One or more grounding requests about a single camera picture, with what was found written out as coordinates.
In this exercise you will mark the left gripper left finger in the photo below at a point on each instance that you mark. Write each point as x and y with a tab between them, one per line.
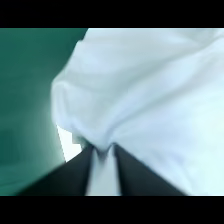
68	178

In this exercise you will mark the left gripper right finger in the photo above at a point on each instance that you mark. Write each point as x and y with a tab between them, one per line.
141	178

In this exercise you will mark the white T-shirt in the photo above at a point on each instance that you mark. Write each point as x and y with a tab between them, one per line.
143	93

